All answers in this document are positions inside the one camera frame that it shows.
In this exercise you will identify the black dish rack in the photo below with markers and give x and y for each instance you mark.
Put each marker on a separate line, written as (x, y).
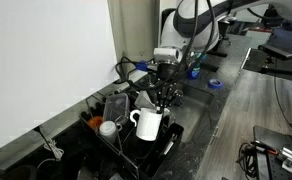
(152, 160)

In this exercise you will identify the clear plastic food container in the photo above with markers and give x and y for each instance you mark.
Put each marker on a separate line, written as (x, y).
(116, 107)

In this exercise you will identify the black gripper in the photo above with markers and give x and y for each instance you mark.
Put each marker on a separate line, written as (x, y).
(167, 71)

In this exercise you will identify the black rectangular tray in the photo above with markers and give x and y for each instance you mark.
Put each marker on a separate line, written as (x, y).
(132, 146)

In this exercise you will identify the black camera stand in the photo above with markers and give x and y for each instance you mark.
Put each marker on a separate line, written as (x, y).
(276, 51)

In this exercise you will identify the black perforated table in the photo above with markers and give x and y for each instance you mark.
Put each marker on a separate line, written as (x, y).
(269, 136)

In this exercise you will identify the steel paper towel dispenser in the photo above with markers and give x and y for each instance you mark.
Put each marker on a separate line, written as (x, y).
(132, 26)

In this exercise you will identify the white ceramic mug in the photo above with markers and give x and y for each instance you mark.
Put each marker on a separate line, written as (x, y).
(147, 125)

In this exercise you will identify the orange bowl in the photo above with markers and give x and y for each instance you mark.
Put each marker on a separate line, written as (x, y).
(94, 122)

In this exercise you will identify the orange white small cup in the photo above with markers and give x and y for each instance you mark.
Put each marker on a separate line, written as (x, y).
(108, 130)

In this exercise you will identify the blue green dish soap bottle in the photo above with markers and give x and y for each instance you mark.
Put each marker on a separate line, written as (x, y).
(193, 71)

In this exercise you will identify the stainless steel sink basin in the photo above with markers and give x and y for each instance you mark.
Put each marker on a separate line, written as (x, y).
(192, 110)

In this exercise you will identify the blue tape roll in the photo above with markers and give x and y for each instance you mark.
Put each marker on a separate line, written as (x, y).
(216, 84)

